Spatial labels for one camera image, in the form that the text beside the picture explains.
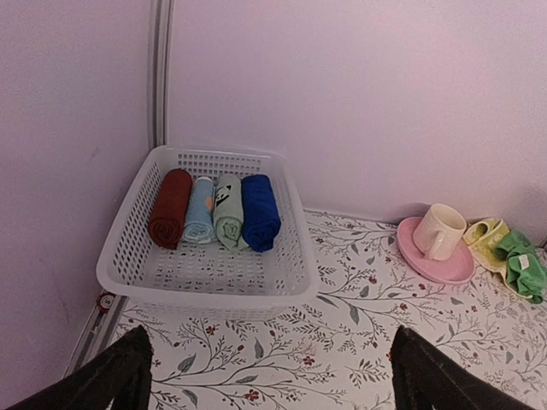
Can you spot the pink plate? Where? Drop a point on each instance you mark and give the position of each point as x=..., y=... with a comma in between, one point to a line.
x=458, y=269

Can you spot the dark red rolled towel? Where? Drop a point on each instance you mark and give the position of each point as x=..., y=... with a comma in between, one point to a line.
x=167, y=218

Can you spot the cream ceramic mug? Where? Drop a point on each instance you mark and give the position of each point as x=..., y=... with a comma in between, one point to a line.
x=439, y=232

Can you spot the yellow patterned towel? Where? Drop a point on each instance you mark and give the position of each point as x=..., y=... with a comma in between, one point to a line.
x=482, y=239

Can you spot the pale green rolled towel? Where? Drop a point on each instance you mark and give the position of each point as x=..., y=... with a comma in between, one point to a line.
x=228, y=215

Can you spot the light blue rolled towel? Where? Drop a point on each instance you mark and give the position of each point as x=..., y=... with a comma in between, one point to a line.
x=198, y=228

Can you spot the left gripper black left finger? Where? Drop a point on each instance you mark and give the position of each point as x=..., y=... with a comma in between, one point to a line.
x=118, y=378

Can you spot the left aluminium frame post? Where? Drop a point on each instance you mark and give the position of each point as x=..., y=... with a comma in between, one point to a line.
x=157, y=70

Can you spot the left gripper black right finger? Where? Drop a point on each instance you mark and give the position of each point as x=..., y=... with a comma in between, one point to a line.
x=425, y=378

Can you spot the green microfibre towel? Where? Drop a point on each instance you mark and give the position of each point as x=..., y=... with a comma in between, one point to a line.
x=526, y=274

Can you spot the white plastic basket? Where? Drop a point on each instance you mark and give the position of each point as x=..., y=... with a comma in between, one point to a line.
x=208, y=279

